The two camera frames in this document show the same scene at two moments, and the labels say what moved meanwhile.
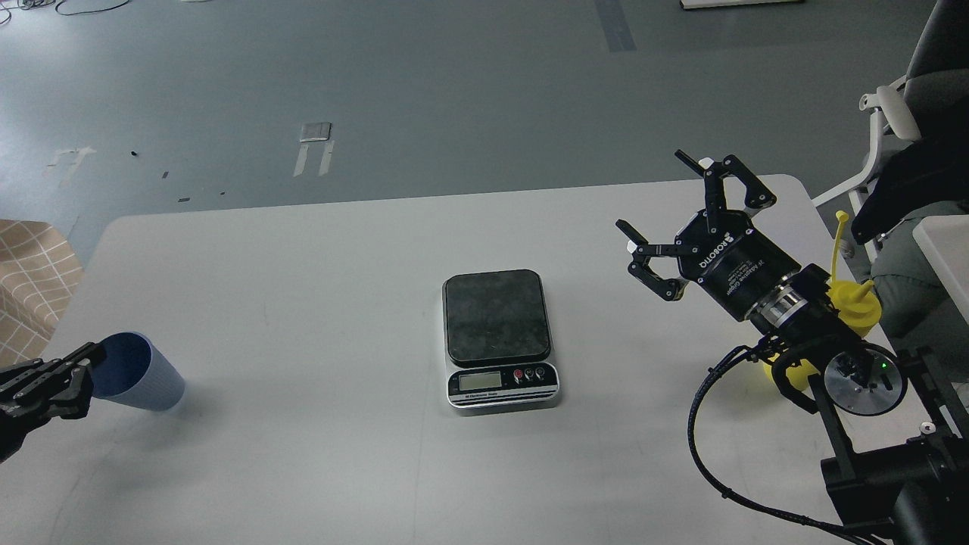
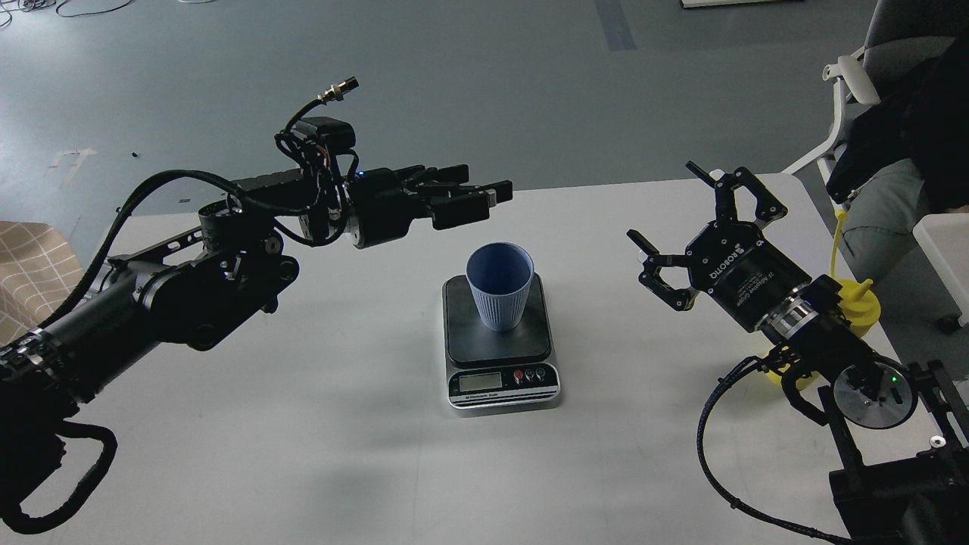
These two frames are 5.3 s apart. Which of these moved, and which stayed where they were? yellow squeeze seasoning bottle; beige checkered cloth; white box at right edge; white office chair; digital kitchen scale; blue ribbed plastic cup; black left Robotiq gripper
Moved: black left Robotiq gripper; white office chair; blue ribbed plastic cup
Stayed: digital kitchen scale; beige checkered cloth; white box at right edge; yellow squeeze seasoning bottle
